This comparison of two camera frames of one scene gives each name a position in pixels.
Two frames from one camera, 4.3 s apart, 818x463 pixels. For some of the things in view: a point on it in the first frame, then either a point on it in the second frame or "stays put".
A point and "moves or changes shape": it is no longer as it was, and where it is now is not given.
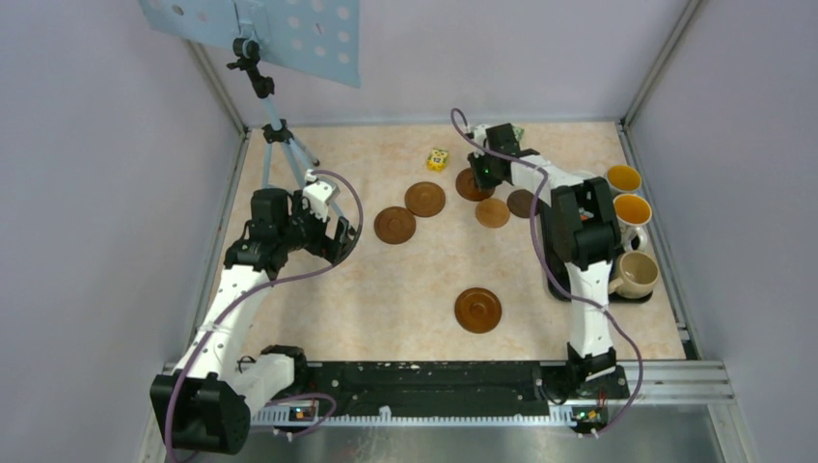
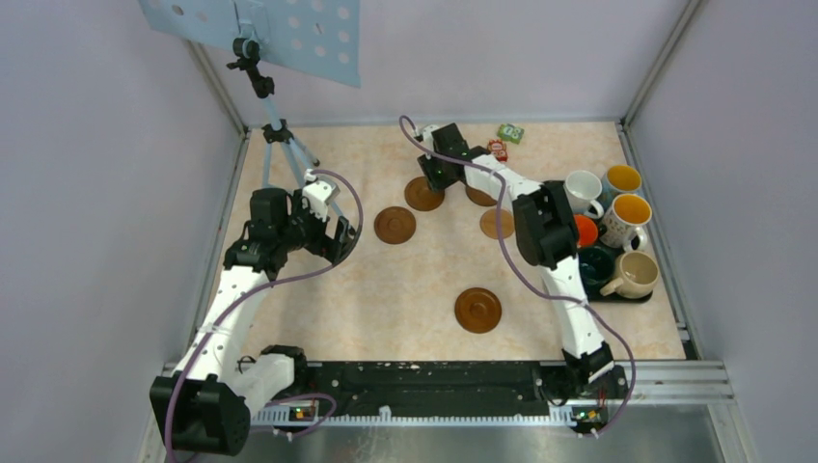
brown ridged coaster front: (477, 310) stays put
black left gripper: (323, 246) stays put
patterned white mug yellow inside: (633, 214) stays put
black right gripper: (475, 163) -> (426, 163)
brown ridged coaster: (395, 225) stays put
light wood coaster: (492, 212) moves or changes shape
